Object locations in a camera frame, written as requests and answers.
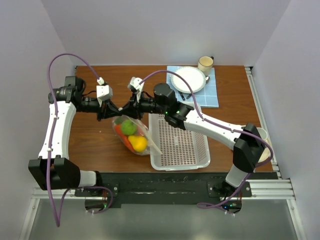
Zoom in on white plastic perforated basket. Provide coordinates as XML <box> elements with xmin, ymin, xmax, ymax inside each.
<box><xmin>148</xmin><ymin>113</ymin><xmax>211</xmax><ymax>171</ymax></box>

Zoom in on green fake apple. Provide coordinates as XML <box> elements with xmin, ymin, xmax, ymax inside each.
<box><xmin>120</xmin><ymin>119</ymin><xmax>137</xmax><ymax>136</ymax></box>

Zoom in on blue beige plate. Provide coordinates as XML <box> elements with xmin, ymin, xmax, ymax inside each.
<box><xmin>258</xmin><ymin>146</ymin><xmax>271</xmax><ymax>163</ymax></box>

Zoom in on orange fake carrot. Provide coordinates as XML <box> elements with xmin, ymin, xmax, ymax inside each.
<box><xmin>114</xmin><ymin>124</ymin><xmax>134</xmax><ymax>152</ymax></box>

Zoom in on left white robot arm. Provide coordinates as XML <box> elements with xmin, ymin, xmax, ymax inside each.
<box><xmin>28</xmin><ymin>76</ymin><xmax>119</xmax><ymax>196</ymax></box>

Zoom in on polka dot zip bag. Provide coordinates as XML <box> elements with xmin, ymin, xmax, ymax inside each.
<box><xmin>112</xmin><ymin>115</ymin><xmax>162</xmax><ymax>156</ymax></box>

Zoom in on black handled fork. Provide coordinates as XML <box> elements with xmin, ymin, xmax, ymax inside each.
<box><xmin>178</xmin><ymin>91</ymin><xmax>186</xmax><ymax>101</ymax></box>

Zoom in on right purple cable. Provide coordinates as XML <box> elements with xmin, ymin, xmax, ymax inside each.
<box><xmin>138</xmin><ymin>70</ymin><xmax>274</xmax><ymax>217</ymax></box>

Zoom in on grey white cup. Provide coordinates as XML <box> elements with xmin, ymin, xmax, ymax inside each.
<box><xmin>257</xmin><ymin>127</ymin><xmax>268</xmax><ymax>141</ymax></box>

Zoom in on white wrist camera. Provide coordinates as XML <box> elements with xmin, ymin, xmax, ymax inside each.
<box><xmin>96</xmin><ymin>85</ymin><xmax>113</xmax><ymax>102</ymax></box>
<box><xmin>127</xmin><ymin>77</ymin><xmax>144</xmax><ymax>94</ymax></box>

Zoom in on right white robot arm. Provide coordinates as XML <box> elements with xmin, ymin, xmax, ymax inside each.
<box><xmin>121</xmin><ymin>83</ymin><xmax>267</xmax><ymax>197</ymax></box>

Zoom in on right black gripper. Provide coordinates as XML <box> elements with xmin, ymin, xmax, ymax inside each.
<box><xmin>119</xmin><ymin>90</ymin><xmax>168</xmax><ymax>121</ymax></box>

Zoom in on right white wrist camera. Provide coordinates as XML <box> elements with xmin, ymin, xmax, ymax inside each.
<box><xmin>127</xmin><ymin>77</ymin><xmax>144</xmax><ymax>94</ymax></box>

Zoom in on blue checked cloth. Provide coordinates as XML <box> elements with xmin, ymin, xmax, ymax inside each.
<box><xmin>166</xmin><ymin>65</ymin><xmax>219</xmax><ymax>108</ymax></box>

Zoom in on cream mug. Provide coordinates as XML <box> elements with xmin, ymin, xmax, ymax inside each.
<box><xmin>197</xmin><ymin>56</ymin><xmax>214</xmax><ymax>76</ymax></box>

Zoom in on purple cable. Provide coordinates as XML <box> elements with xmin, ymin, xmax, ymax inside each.
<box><xmin>138</xmin><ymin>70</ymin><xmax>274</xmax><ymax>217</ymax></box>
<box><xmin>47</xmin><ymin>53</ymin><xmax>115</xmax><ymax>228</ymax></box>

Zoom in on white round plate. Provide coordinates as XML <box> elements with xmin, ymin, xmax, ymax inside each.
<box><xmin>170</xmin><ymin>66</ymin><xmax>206</xmax><ymax>94</ymax></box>

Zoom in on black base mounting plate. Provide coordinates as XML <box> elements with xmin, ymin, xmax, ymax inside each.
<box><xmin>74</xmin><ymin>171</ymin><xmax>280</xmax><ymax>211</ymax></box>

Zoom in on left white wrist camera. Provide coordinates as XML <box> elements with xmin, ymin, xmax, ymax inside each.
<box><xmin>96</xmin><ymin>85</ymin><xmax>113</xmax><ymax>102</ymax></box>

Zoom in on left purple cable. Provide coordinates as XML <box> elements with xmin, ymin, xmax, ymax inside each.
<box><xmin>47</xmin><ymin>53</ymin><xmax>115</xmax><ymax>228</ymax></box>

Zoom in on metal spoon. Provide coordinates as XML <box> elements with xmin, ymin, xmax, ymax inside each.
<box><xmin>205</xmin><ymin>75</ymin><xmax>210</xmax><ymax>84</ymax></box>

